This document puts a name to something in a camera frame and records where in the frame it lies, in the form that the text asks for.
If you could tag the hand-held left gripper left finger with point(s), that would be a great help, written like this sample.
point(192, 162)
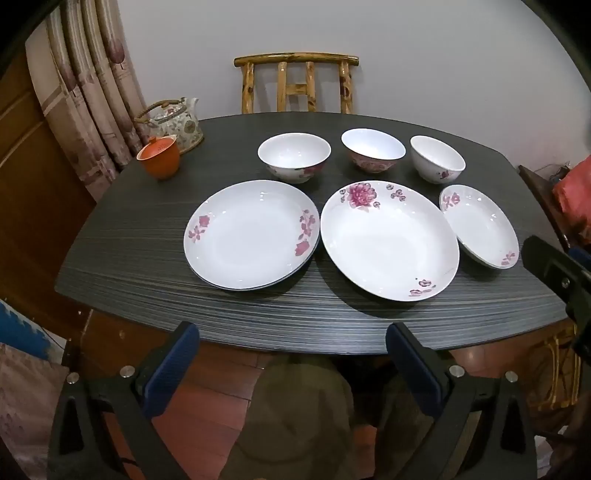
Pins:
point(171, 369)

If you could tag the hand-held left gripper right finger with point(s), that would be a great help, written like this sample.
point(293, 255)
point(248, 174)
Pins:
point(415, 369)

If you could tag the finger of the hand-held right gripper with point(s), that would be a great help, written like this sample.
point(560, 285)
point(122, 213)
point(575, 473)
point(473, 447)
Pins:
point(549, 267)
point(582, 261)

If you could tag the small pink flower plate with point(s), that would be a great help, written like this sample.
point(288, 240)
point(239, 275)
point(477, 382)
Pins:
point(480, 226)

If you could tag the large pink flower plate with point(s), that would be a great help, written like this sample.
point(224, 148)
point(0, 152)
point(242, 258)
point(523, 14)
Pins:
point(392, 249)

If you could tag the white plate pink side flowers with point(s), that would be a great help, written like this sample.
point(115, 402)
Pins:
point(249, 235)

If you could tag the white bowl small purple flower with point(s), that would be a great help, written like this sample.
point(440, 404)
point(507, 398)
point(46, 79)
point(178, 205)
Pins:
point(436, 159)

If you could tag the white bowl pink patterned outside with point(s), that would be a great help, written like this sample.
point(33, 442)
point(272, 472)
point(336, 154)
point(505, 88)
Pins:
point(371, 145)

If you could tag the wide white bowl pink flower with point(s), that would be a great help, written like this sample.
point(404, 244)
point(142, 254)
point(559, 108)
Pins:
point(293, 154)

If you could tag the person's right leg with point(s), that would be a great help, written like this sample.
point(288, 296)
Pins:
point(397, 429)

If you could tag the person's leg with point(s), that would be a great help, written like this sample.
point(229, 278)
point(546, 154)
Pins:
point(397, 429)
point(286, 415)

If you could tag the dark wooden furniture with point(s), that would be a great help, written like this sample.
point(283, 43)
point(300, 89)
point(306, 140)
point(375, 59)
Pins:
point(538, 203)

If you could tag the red cushion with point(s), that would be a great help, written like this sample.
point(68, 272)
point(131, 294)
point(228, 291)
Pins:
point(575, 194)

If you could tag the bamboo chair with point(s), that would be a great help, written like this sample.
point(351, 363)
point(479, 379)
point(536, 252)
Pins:
point(554, 355)
point(295, 60)

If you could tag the person's left leg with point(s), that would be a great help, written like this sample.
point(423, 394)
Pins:
point(286, 415)

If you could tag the pinkish patterned cloth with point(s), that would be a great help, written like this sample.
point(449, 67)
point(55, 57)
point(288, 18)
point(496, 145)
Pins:
point(27, 397)

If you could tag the blue printed box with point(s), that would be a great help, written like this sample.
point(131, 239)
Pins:
point(21, 330)

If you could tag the orange teacup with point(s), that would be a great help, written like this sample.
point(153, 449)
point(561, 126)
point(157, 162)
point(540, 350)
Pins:
point(159, 167)

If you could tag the orange teacup lid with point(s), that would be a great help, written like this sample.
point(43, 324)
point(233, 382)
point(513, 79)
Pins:
point(154, 148)

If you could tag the brown wooden cabinet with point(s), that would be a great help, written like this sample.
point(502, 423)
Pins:
point(27, 184)

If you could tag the floral ceramic teapot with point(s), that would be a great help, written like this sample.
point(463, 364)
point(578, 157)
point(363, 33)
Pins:
point(180, 129)

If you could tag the beige patterned curtain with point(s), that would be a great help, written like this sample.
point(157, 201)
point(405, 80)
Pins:
point(83, 115)

